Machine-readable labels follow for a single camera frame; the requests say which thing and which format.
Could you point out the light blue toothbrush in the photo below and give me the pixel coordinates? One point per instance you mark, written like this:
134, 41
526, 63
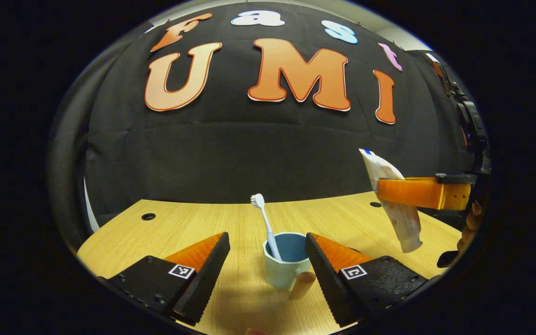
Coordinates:
268, 228

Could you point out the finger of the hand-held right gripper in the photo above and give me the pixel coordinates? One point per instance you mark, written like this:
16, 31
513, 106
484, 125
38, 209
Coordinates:
421, 192

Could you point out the wooden desktop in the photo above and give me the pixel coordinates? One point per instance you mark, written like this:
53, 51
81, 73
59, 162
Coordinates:
231, 218

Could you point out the black backdrop cloth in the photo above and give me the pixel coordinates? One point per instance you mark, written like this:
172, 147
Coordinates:
249, 158

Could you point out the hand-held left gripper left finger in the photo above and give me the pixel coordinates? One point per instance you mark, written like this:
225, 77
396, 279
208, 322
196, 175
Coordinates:
207, 274

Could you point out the white toothpaste tube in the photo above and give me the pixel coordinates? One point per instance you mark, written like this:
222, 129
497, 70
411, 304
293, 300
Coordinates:
403, 223

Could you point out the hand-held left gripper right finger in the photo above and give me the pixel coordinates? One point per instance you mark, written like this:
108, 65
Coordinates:
326, 279

